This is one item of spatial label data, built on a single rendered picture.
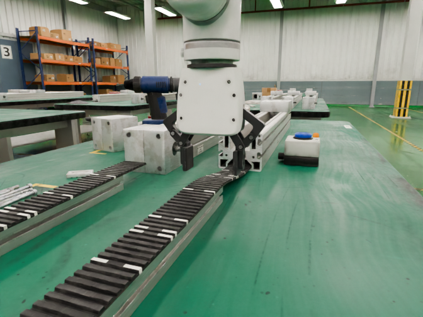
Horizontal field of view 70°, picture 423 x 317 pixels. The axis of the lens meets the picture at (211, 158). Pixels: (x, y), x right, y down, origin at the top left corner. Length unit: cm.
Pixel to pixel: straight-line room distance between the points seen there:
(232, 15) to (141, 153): 36
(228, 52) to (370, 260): 31
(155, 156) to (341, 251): 42
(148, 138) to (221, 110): 25
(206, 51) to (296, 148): 39
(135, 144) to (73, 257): 35
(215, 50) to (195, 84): 6
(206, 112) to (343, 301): 29
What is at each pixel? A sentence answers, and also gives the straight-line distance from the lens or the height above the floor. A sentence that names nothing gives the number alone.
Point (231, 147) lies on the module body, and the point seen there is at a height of 83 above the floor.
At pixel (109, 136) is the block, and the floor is 82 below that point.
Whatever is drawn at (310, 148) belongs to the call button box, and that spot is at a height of 82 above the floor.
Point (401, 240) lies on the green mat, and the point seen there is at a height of 78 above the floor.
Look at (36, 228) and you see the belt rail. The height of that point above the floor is 79.
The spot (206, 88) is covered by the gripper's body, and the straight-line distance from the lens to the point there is 45.
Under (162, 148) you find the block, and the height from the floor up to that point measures 84.
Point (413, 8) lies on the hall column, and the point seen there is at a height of 305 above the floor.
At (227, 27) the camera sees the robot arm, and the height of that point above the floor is 104.
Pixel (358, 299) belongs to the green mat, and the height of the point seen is 78.
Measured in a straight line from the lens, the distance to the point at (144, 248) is 31.
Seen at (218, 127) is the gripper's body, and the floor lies 91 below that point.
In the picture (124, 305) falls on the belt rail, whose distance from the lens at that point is 29.
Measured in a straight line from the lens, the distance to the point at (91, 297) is 26.
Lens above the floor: 97
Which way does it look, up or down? 14 degrees down
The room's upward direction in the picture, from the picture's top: straight up
